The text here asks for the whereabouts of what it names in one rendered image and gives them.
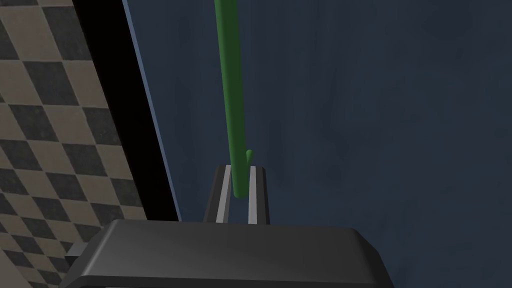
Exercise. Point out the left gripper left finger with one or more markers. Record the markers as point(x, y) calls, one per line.
point(221, 196)

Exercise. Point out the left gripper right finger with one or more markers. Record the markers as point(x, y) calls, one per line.
point(256, 200)

